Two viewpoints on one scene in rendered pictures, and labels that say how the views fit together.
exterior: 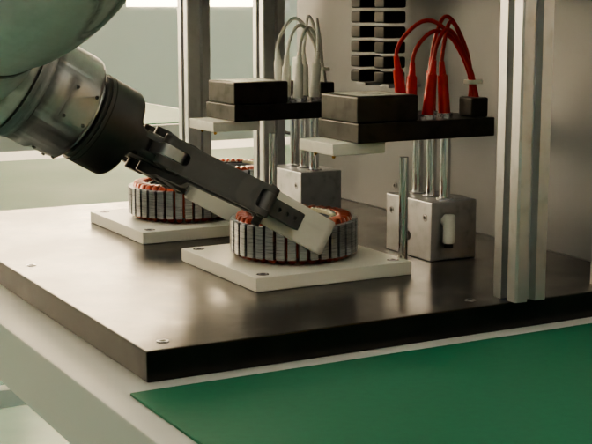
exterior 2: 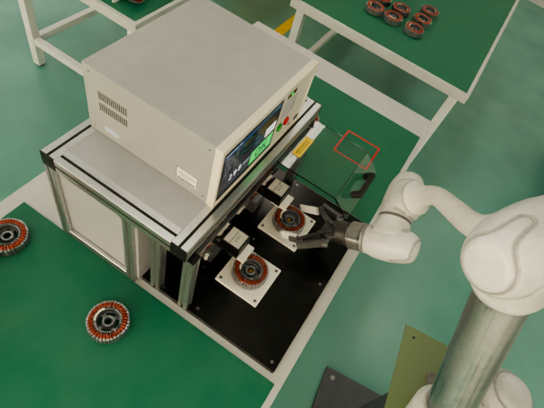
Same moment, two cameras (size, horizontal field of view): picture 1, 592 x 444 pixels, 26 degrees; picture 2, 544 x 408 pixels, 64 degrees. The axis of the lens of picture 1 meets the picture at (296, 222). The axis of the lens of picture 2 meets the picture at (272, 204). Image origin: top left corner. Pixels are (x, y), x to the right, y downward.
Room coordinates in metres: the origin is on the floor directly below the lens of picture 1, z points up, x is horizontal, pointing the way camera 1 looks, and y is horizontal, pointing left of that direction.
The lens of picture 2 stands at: (1.80, 0.55, 1.99)
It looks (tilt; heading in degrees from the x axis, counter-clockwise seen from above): 52 degrees down; 223
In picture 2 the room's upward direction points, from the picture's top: 22 degrees clockwise
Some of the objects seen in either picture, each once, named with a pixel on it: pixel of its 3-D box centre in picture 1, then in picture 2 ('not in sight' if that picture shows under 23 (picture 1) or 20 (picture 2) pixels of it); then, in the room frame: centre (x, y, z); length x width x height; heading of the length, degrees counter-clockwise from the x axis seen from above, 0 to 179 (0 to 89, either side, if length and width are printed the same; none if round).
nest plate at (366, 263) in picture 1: (293, 260); (286, 223); (1.11, 0.00, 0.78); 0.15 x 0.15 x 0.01; 29
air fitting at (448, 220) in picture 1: (448, 231); not in sight; (1.14, -0.14, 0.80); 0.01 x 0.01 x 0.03; 29
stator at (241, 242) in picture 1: (293, 233); (289, 220); (1.11, 0.00, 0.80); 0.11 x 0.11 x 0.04
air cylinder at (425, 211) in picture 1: (430, 223); (253, 197); (1.18, -0.12, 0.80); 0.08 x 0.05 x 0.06; 29
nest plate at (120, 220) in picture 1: (182, 220); (248, 274); (1.32, 0.12, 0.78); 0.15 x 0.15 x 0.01; 29
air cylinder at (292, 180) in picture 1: (304, 191); (212, 245); (1.39, -0.01, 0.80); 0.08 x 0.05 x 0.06; 29
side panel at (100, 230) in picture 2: not in sight; (96, 224); (1.69, -0.14, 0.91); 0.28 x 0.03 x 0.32; 119
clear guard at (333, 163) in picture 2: not in sight; (319, 161); (1.04, -0.04, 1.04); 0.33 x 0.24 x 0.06; 119
